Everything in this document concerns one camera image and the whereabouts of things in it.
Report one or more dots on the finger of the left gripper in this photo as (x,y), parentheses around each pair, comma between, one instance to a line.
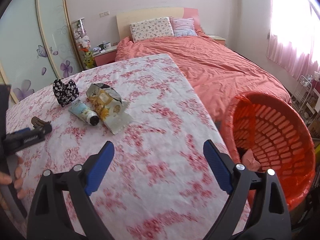
(36,136)
(20,133)

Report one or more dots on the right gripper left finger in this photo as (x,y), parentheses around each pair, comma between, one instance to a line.
(48,216)

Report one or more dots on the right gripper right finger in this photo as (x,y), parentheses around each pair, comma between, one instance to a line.
(269,216)

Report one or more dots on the orange plastic trash basket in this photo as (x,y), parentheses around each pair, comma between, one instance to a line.
(278,138)

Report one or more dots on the left hand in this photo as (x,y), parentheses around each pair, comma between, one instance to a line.
(17,181)

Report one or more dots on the brown plastic hair clip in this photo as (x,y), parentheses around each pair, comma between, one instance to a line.
(37,122)

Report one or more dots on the black white floral scrunchie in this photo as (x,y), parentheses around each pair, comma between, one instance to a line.
(65,93)

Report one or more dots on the light blue cream tube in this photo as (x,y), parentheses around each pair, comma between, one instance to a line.
(84,113)

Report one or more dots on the floral sliding wardrobe door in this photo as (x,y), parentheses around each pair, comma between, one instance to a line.
(36,45)

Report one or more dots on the yellow snack wrapper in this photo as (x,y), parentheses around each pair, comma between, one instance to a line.
(109,106)

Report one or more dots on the red floral white tablecloth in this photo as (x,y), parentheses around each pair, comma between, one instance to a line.
(159,185)

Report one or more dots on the pink white nightstand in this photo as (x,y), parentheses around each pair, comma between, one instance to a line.
(106,56)

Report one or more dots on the plush toy display tube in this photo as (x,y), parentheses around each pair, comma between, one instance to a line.
(83,44)

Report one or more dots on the cluttered shelf rack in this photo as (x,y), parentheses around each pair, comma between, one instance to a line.
(305,100)

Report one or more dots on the white mug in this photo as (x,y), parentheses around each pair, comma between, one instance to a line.
(106,45)

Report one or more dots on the salmon pink bed duvet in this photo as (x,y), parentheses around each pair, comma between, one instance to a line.
(216,73)

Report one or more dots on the beige pink headboard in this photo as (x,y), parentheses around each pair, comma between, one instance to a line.
(126,18)

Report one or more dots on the pink window curtain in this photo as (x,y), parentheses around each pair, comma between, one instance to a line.
(294,36)

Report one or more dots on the floral white pillow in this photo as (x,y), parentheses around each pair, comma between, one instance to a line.
(153,28)

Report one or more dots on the far pink nightstand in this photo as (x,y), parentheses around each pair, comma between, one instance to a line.
(218,39)

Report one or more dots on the pink striped pillow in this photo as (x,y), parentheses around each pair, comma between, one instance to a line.
(183,26)

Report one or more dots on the white wall socket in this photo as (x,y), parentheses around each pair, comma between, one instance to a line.
(103,14)

